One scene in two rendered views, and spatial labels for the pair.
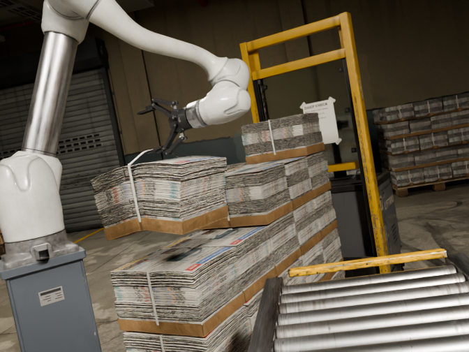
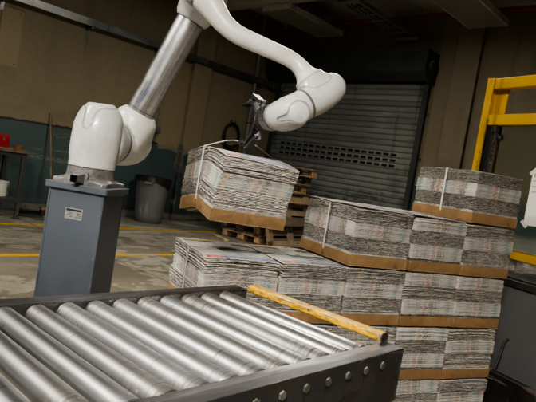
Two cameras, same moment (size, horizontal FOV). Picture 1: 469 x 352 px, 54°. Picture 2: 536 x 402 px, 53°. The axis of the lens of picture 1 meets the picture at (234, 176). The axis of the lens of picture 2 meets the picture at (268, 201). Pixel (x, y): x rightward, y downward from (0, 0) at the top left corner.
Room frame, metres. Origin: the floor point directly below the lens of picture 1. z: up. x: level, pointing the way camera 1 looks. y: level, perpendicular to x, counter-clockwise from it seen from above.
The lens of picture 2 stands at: (0.05, -0.93, 1.14)
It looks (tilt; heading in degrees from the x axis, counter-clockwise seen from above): 3 degrees down; 33
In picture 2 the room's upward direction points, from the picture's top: 9 degrees clockwise
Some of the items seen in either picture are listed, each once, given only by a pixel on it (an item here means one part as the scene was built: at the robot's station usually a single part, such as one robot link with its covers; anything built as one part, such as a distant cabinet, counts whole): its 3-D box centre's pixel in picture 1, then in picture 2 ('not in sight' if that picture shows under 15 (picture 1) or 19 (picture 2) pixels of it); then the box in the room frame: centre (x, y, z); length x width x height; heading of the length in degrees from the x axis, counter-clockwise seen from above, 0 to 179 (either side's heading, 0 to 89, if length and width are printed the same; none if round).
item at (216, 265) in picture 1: (247, 316); (306, 354); (2.06, 0.05, 0.42); 1.17 x 0.39 x 0.83; 149
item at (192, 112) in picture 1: (198, 114); (272, 117); (1.56, 0.08, 1.32); 0.09 x 0.06 x 0.09; 151
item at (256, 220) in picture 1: (244, 215); (351, 252); (2.17, -0.01, 0.86); 0.38 x 0.29 x 0.04; 60
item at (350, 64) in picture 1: (363, 156); not in sight; (2.89, -0.82, 0.97); 0.09 x 0.09 x 1.75; 59
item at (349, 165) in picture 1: (317, 170); (524, 257); (3.09, -0.55, 0.92); 0.57 x 0.01 x 0.05; 59
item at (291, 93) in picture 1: (308, 117); (534, 188); (3.07, -0.54, 1.28); 0.57 x 0.01 x 0.65; 59
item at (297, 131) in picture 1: (298, 228); (445, 306); (2.68, -0.31, 0.65); 0.39 x 0.30 x 1.29; 59
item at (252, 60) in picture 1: (269, 169); (470, 235); (3.22, -0.25, 0.97); 0.09 x 0.09 x 1.75; 59
